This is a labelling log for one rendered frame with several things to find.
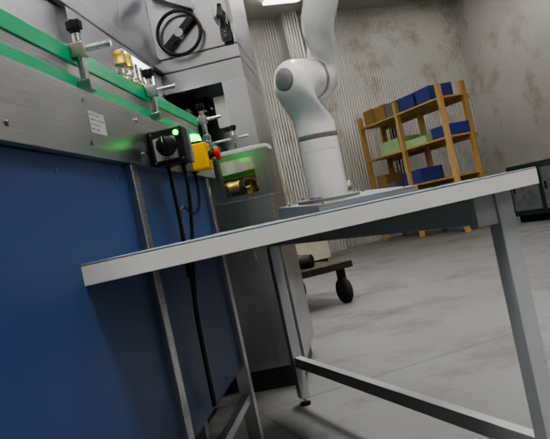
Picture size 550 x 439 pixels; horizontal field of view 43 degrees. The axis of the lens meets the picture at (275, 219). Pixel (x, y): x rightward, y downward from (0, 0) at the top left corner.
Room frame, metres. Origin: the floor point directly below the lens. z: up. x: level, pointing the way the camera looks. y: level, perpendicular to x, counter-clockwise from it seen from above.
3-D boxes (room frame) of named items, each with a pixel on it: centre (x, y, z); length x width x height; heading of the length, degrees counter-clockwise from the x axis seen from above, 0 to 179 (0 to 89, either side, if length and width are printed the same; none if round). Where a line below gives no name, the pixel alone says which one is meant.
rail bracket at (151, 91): (1.71, 0.21, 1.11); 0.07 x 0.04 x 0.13; 84
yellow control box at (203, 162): (1.87, 0.17, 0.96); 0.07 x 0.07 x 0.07; 84
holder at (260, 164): (2.42, 0.10, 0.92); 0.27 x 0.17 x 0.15; 84
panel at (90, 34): (2.48, 0.43, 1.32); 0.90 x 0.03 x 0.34; 174
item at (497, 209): (2.11, -0.19, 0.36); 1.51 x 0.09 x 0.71; 20
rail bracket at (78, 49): (1.25, 0.26, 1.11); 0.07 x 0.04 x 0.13; 84
